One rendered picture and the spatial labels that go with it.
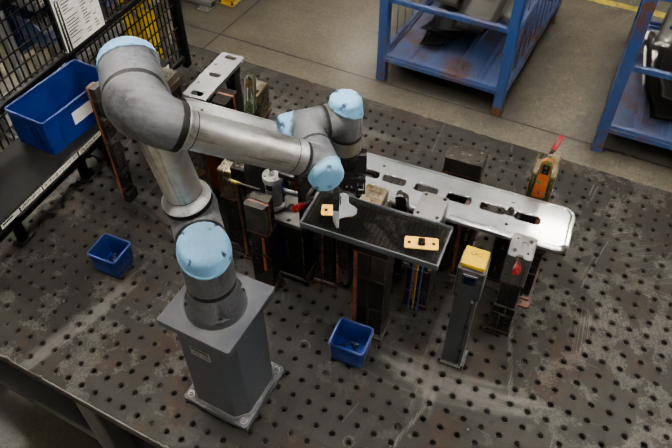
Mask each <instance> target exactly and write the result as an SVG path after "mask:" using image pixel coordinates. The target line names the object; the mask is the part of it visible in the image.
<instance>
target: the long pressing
mask: <svg viewBox="0 0 672 448"><path fill-rule="evenodd" d="M185 99H186V100H187V102H189V103H190V104H191V106H192V108H193V109H195V110H198V111H201V109H203V111H202V112H206V113H209V114H213V115H217V116H220V117H224V118H228V119H231V120H235V121H238V122H242V123H246V124H249V125H253V126H257V127H260V128H264V129H268V130H271V131H275V132H278V130H277V121H273V120H269V119H266V118H262V117H258V116H255V115H251V114H248V113H244V112H240V111H237V110H233V109H229V108H226V107H222V106H218V105H215V104H211V103H207V102H204V101H200V100H196V99H193V98H187V97H186V98H185ZM383 165H385V167H383ZM367 170H371V171H374V172H378V173H379V174H380V175H379V177H378V178H372V177H368V176H366V184H365V188H366V186H367V185H368V184H373V185H376V186H378V187H383V188H386V189H387V190H388V191H389V197H388V204H389V205H392V206H395V196H396V193H397V191H398V190H403V191H406V192H407V193H408V194H409V211H412V212H414V210H415V208H416V206H417V204H418V201H419V199H420V197H421V195H422V193H423V192H420V191H417V190H415V189H414V187H415V185H416V184H420V185H423V186H427V187H430V188H434V189H437V190H438V193H437V195H439V196H443V197H447V195H448V194H449V193H451V194H455V195H458V196H462V197H465V198H469V199H470V200H471V202H470V204H469V205H466V204H462V203H459V202H455V201H452V200H449V204H448V210H447V216H446V222H449V223H452V224H456V225H459V226H462V227H466V228H469V229H473V230H476V231H479V232H483V233H486V234H489V235H493V236H496V237H499V238H503V239H506V240H509V241H511V240H512V237H513V234H514V233H520V234H524V235H527V236H531V237H534V238H537V239H538V244H537V248H536V249H540V250H543V251H546V252H550V253H554V254H562V253H565V252H566V251H567V250H568V249H569V246H570V242H571V237H572V233H573V229H574V224H575V220H576V217H575V214H574V213H573V211H571V210H570V209H569V208H567V207H564V206H560V205H557V204H553V203H549V202H546V201H542V200H539V199H535V198H531V197H528V196H524V195H520V194H517V193H513V192H510V191H506V190H502V189H499V188H495V187H492V186H488V185H484V184H481V183H477V182H474V181H470V180H466V179H463V178H459V177H455V176H452V175H448V174H445V173H441V172H437V171H434V170H430V169H427V168H423V167H419V166H416V165H412V164H408V163H405V162H401V161H398V160H394V159H390V158H387V157H383V156H380V155H376V154H372V153H369V152H367ZM385 175H388V176H392V177H395V178H399V179H402V180H405V181H406V183H405V185H404V186H400V185H396V184H393V183H389V182H386V181H383V180H382V179H383V177H384V176H385ZM512 202H515V203H512ZM481 203H486V204H490V205H493V206H497V207H501V208H503V209H505V212H506V211H507V210H508V208H509V207H510V206H512V207H514V208H515V211H514V215H516V213H522V214H525V215H529V216H532V217H536V218H538V219H539V220H540V222H539V224H538V225H535V224H532V223H528V222H525V221H521V220H518V219H515V218H514V215H513V216H509V215H507V214H506V213H505V212H504V214H503V215H500V214H497V213H493V212H490V211H486V210H483V209H481V208H480V205H481ZM506 223H507V224H508V225H505V224H506Z"/></svg>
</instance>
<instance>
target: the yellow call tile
mask: <svg viewBox="0 0 672 448"><path fill-rule="evenodd" d="M490 254H491V253H490V252H488V251H485V250H482V249H478V248H475V247H472V246H469V245H467V247H466V249H465V252H464V255H463V257H462V260H461V263H460V265H462V266H465V267H468V268H472V269H475V270H478V271H481V272H485V269H486V266H487V263H488V260H489V257H490Z"/></svg>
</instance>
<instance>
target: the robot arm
mask: <svg viewBox="0 0 672 448"><path fill-rule="evenodd" d="M96 71H97V74H98V78H99V85H100V92H101V102H102V107H103V110H104V113H105V115H106V117H107V118H108V120H109V121H110V122H111V124H112V125H113V126H114V127H115V128H117V129H118V130H119V131H121V132H122V133H124V134H125V135H127V136H129V137H130V138H132V139H134V140H136V141H137V142H138V144H139V146H140V148H141V150H142V152H143V154H144V156H145V158H146V160H147V162H148V164H149V166H150V168H151V170H152V172H153V174H154V176H155V178H156V180H157V182H158V184H159V186H160V189H161V191H162V193H163V197H162V200H161V205H162V208H163V210H164V212H165V214H166V216H167V218H168V220H169V222H170V224H171V227H172V230H173V235H174V240H175V244H176V257H177V261H178V263H179V265H180V268H181V271H182V275H183V278H184V282H185V285H186V292H185V296H184V301H183V304H184V310H185V313H186V316H187V318H188V320H189V321H190V322H191V323H192V324H193V325H194V326H196V327H198V328H200V329H203V330H210V331H215V330H221V329H225V328H228V327H230V326H232V325H233V324H235V323H236V322H237V321H239V320H240V319H241V318H242V316H243V315H244V313H245V311H246V309H247V306H248V297H247V291H246V289H245V286H244V285H243V283H242V282H241V281H240V280H239V279H238V277H237V276H236V272H235V267H234V262H233V256H232V246H231V242H230V239H229V237H228V236H227V234H226V232H225V228H224V225H223V221H222V218H221V214H220V211H219V206H218V201H217V198H216V196H215V194H214V193H213V191H212V190H211V189H210V187H209V185H208V184H207V183H206V182H205V181H203V180H200V179H199V177H198V175H197V173H196V170H195V168H194V166H193V163H192V161H191V158H190V156H189V154H188V151H187V150H190V151H194V152H199V153H203V154H207V155H211V156H216V157H220V158H224V159H229V160H233V161H237V162H241V163H246V164H250V165H254V166H258V167H263V168H267V169H271V170H276V171H280V172H284V173H288V174H293V175H298V176H300V177H301V178H302V180H306V179H308V181H309V183H310V184H311V185H312V186H313V188H315V189H316V190H318V191H329V190H332V189H333V222H334V224H335V226H336V228H339V219H340V218H344V217H349V216H354V215H356V213H357V208H356V207H355V206H353V205H351V204H350V203H349V197H348V195H347V194H346V193H341V194H340V190H344V191H350V192H356V194H365V184H366V172H367V146H362V122H363V115H364V112H363V101H362V97H361V96H360V94H359V93H357V92H356V91H354V90H351V89H340V90H337V91H336V92H334V93H332V94H331V96H330V99H329V102H328V103H327V104H323V105H320V106H315V107H310V108H305V109H300V110H296V111H295V110H293V111H291V112H287V113H284V114H280V115H279V116H278V117H277V130H278V132H275V131H271V130H268V129H264V128H260V127H257V126H253V125H249V124H246V123H242V122H238V121H235V120H231V119H228V118H224V117H220V116H217V115H213V114H209V113H206V112H202V111H198V110H195V109H193V108H192V106H191V104H190V103H189V102H187V101H183V100H179V99H177V98H175V97H173V96H172V93H171V91H170V88H169V86H168V83H167V81H166V78H165V76H164V73H163V71H162V68H161V65H160V57H159V55H158V53H157V52H156V50H155V48H154V47H153V46H152V45H151V44H150V43H149V42H148V41H146V40H144V39H141V38H138V37H135V36H122V37H117V38H115V39H112V40H110V41H109V42H107V43H106V44H105V45H104V46H103V47H102V48H101V49H100V51H99V53H98V55H97V62H96ZM329 138H330V140H329ZM361 153H362V154H361ZM357 183H358V186H357ZM363 183H364V190H360V189H363ZM340 196H341V205H340Z"/></svg>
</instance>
